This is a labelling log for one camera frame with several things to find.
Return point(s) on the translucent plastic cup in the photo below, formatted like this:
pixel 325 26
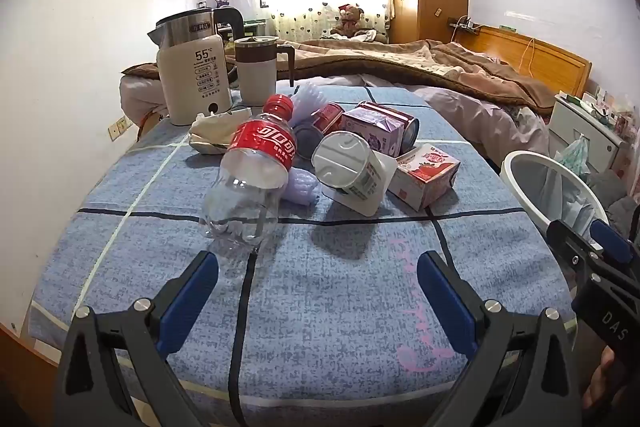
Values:
pixel 302 187
pixel 310 99

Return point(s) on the white round trash bin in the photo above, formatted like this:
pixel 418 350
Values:
pixel 505 177
pixel 555 192

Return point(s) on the person's right hand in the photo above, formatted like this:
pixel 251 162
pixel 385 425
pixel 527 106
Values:
pixel 607 377

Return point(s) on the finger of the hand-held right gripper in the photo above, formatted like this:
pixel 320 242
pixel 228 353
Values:
pixel 567 242
pixel 607 238

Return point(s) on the pile of small boxes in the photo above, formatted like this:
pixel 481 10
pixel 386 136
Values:
pixel 600 107

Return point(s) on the white electric kettle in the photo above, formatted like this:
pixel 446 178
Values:
pixel 195 72

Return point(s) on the white mug with brown lid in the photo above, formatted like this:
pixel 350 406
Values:
pixel 255 77

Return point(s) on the brown blanket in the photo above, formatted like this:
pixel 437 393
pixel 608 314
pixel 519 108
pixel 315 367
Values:
pixel 450 62

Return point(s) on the brown teddy bear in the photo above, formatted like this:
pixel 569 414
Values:
pixel 350 19

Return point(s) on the clear plastic bottle red label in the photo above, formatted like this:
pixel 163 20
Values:
pixel 260 142

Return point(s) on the wall socket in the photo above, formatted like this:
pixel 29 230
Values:
pixel 120 128

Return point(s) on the cluttered desk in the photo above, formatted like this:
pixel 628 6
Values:
pixel 257 29

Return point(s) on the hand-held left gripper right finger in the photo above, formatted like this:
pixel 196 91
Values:
pixel 445 294

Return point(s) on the green patterned plastic bag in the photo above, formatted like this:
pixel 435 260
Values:
pixel 572 157

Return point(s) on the white plastic tub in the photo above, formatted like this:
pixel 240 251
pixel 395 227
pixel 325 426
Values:
pixel 345 167

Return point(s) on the red can with barcode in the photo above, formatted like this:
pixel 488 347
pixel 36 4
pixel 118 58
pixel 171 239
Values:
pixel 325 117

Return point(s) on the pink milk carton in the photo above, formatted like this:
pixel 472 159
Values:
pixel 370 129

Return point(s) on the wooden headboard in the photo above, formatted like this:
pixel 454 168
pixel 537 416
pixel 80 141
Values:
pixel 545 57

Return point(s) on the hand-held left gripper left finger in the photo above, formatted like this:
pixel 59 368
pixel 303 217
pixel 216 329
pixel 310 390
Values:
pixel 200 279

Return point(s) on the red drink can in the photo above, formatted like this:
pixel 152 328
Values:
pixel 411 132

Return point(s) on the small wall shelf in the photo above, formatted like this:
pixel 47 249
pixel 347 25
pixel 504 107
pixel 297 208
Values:
pixel 465 25

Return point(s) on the red and white carton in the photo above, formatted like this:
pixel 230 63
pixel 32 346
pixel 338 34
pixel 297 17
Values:
pixel 425 172

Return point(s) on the white nightstand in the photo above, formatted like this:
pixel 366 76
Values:
pixel 590 127

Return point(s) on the pink duvet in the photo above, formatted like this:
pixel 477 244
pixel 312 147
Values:
pixel 475 117

